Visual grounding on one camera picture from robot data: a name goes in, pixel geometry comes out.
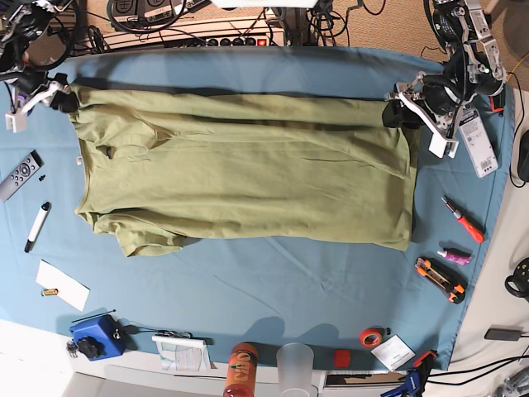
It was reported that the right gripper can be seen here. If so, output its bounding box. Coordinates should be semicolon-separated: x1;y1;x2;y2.
3;70;79;113

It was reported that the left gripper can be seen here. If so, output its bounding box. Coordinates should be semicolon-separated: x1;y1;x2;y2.
382;72;475;139

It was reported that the olive green t-shirt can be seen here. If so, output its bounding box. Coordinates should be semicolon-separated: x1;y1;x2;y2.
69;85;419;256

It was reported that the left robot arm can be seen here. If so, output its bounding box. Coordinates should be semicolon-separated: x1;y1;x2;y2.
382;1;507;139

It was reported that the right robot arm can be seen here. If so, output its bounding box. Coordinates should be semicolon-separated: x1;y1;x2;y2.
1;1;345;132

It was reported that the clear plastic bit case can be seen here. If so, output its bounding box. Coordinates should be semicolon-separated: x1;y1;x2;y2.
458;105;498;179

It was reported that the grey remote control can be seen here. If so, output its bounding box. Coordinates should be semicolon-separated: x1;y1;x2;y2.
0;151;43;203

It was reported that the orange black clamp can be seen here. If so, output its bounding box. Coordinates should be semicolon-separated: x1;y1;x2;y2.
489;89;506;117

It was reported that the white black marker pen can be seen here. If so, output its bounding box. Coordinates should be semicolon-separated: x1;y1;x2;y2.
24;202;51;253

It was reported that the purple glue tube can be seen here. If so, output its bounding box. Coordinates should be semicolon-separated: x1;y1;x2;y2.
436;249;472;266

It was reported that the white power strip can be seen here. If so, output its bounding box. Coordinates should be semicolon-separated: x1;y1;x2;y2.
103;17;285;51

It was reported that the orange black utility knife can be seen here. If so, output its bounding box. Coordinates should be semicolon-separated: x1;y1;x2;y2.
415;257;465;304

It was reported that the small yellow battery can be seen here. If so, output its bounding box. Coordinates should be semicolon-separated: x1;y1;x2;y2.
41;289;59;297

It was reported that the white paper sheet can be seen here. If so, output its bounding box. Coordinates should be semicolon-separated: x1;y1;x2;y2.
36;260;90;312

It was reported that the orange tape roll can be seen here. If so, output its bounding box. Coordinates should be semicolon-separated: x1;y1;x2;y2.
360;328;386;349

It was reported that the black power adapter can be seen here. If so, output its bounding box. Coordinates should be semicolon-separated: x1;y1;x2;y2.
484;328;525;342

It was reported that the white square card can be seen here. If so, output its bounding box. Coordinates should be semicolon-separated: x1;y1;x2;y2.
371;335;415;371

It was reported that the small red block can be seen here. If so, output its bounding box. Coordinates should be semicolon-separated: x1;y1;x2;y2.
334;349;351;368

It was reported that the blue box with knob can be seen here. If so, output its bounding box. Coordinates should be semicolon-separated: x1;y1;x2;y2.
69;314;126;361

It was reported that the blue table cloth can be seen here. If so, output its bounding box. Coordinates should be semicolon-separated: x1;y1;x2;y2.
1;47;516;369

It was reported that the blue orange bar clamp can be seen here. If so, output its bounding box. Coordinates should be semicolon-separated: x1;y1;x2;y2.
380;350;437;397

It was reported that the translucent plastic cup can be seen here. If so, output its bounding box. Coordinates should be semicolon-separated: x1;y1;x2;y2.
276;342;314;397

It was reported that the white paper booklet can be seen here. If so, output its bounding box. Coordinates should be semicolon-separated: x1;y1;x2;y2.
152;335;212;372

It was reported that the orange drink bottle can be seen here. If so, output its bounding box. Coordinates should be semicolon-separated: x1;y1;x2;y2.
222;342;258;397

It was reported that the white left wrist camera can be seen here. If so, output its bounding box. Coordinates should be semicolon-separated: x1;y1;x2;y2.
428;132;460;159

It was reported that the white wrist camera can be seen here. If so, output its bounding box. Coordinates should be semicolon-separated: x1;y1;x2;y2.
5;112;27;133
428;132;460;159

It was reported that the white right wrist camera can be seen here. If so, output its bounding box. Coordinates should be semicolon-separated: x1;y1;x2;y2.
5;112;27;133

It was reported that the red handled screwdriver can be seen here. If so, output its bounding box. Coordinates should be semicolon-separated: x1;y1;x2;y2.
441;196;484;243

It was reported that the black cable tie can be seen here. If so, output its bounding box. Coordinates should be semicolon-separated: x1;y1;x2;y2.
71;309;116;323

